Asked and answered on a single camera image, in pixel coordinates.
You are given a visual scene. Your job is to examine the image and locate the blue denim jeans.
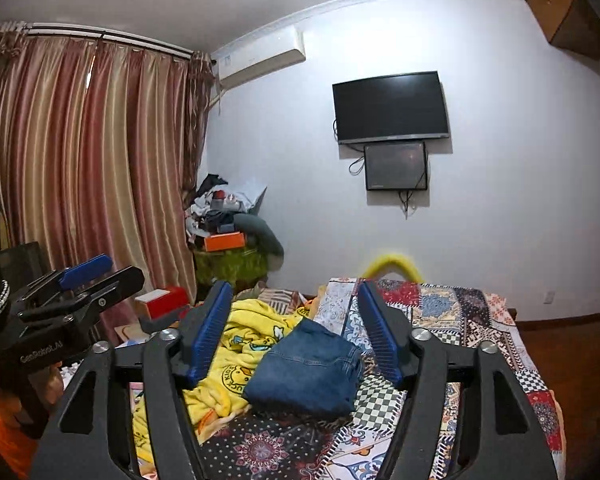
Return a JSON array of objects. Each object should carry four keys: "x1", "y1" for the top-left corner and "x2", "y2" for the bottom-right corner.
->
[{"x1": 244, "y1": 318, "x2": 364, "y2": 420}]

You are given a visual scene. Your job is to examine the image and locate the patchwork patterned bed quilt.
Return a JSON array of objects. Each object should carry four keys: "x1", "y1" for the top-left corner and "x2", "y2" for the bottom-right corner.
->
[{"x1": 199, "y1": 280, "x2": 562, "y2": 479}]

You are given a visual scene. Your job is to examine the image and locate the left hand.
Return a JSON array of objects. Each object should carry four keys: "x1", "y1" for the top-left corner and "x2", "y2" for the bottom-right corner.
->
[{"x1": 0, "y1": 362, "x2": 65, "y2": 428}]

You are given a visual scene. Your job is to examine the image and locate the black wall television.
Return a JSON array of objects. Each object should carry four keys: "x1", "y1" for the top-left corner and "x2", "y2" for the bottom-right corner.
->
[{"x1": 332, "y1": 72, "x2": 450, "y2": 144}]

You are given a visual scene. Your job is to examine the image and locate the small black wall monitor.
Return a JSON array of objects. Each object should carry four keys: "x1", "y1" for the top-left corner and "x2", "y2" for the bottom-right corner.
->
[{"x1": 364, "y1": 142, "x2": 428, "y2": 192}]

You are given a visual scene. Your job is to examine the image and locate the white wall socket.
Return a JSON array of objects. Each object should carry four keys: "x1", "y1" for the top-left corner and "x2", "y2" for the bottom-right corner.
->
[{"x1": 543, "y1": 290, "x2": 555, "y2": 304}]

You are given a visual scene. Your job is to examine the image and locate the white air conditioner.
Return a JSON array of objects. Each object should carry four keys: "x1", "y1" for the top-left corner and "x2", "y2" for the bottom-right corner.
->
[{"x1": 218, "y1": 26, "x2": 306, "y2": 90}]

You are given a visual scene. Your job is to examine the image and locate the orange box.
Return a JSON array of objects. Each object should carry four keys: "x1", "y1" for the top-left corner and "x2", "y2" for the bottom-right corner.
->
[{"x1": 204, "y1": 232, "x2": 246, "y2": 252}]

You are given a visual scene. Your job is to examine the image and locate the yellow pillow behind bed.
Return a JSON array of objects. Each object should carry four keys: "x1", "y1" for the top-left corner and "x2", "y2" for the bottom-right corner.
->
[{"x1": 362, "y1": 254, "x2": 424, "y2": 283}]

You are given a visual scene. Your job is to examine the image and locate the yellow duck fleece blanket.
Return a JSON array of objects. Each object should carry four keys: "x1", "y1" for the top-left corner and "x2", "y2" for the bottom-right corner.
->
[{"x1": 132, "y1": 299, "x2": 312, "y2": 478}]

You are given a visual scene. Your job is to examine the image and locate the striped pink curtain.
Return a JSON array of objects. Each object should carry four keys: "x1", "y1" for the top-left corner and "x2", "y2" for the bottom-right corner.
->
[{"x1": 0, "y1": 29, "x2": 217, "y2": 311}]

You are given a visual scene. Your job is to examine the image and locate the red white box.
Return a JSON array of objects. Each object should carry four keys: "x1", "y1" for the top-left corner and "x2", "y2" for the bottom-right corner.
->
[{"x1": 134, "y1": 286, "x2": 189, "y2": 320}]

